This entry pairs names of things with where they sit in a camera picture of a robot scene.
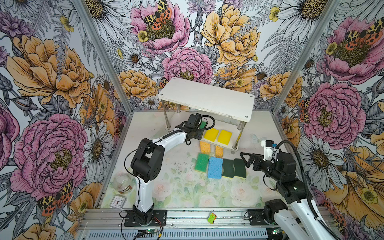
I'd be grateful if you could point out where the green scrub sponge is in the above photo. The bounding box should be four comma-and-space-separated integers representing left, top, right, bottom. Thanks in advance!
199, 121, 207, 129
195, 153, 210, 173

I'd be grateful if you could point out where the dark green scouring sponge left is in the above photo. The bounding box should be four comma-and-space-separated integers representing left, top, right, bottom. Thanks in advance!
222, 159, 235, 179

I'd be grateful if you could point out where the small white square clock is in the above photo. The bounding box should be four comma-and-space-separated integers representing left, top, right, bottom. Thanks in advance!
110, 195, 127, 209

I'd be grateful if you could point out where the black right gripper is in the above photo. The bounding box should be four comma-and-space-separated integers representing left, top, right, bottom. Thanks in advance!
239, 152, 283, 182

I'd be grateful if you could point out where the orange cellulose sponge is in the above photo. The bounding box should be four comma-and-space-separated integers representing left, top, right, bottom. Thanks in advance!
215, 146, 224, 159
200, 141, 211, 155

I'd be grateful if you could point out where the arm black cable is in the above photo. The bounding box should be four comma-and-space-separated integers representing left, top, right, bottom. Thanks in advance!
274, 140, 343, 240
123, 114, 216, 211

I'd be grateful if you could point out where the yellow sponge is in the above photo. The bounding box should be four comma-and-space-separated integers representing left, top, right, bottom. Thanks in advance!
217, 130, 232, 146
204, 128, 219, 142

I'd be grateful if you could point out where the orange cellulose sponge right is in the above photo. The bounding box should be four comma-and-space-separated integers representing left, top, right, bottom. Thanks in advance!
215, 146, 224, 159

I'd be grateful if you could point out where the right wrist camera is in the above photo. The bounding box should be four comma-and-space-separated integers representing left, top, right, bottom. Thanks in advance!
261, 140, 276, 161

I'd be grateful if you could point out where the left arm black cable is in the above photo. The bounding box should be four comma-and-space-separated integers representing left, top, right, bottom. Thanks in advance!
123, 114, 216, 211

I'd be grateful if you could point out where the white two-tier shelf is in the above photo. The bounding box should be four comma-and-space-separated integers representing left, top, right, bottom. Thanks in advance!
159, 78, 255, 152

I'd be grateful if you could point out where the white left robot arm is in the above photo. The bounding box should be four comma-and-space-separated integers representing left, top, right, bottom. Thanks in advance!
131, 114, 207, 225

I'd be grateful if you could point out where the orange cellulose sponge left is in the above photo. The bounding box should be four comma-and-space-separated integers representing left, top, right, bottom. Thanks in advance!
200, 141, 211, 155

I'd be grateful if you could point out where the green orange small block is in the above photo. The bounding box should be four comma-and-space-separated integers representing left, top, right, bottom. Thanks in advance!
207, 213, 217, 224

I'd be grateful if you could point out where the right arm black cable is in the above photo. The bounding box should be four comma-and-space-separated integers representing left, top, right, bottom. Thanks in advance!
274, 140, 343, 240

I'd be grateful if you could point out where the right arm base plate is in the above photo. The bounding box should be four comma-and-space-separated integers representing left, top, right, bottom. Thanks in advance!
247, 209, 269, 226

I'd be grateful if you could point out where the dark green scouring sponge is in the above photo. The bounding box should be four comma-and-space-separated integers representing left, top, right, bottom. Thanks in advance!
222, 159, 235, 179
234, 159, 247, 179

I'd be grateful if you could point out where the blue cellulose sponge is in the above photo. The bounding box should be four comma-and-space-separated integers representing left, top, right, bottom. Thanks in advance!
208, 157, 223, 180

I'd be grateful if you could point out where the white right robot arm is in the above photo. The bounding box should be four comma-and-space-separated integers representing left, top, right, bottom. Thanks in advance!
240, 152, 339, 240

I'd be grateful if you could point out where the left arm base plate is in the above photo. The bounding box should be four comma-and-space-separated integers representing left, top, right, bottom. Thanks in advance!
124, 210, 168, 227

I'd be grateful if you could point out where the aluminium front rail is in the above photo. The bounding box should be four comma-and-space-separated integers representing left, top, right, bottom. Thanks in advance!
78, 207, 334, 230

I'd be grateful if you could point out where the dark green scouring sponge right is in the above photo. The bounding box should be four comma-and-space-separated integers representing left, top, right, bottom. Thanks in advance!
234, 159, 247, 179

